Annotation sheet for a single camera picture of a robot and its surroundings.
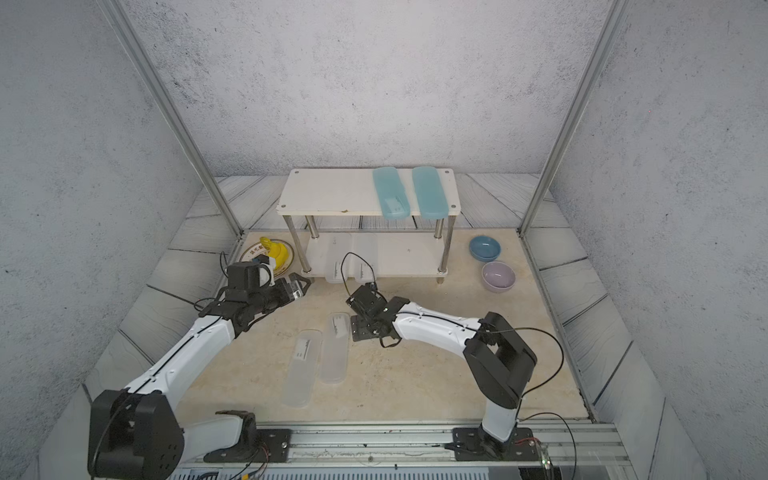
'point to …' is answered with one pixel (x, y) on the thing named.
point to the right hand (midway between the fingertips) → (368, 328)
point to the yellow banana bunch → (275, 250)
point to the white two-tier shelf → (337, 231)
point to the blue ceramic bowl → (484, 248)
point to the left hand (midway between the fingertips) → (304, 286)
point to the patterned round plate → (257, 249)
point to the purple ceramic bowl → (498, 277)
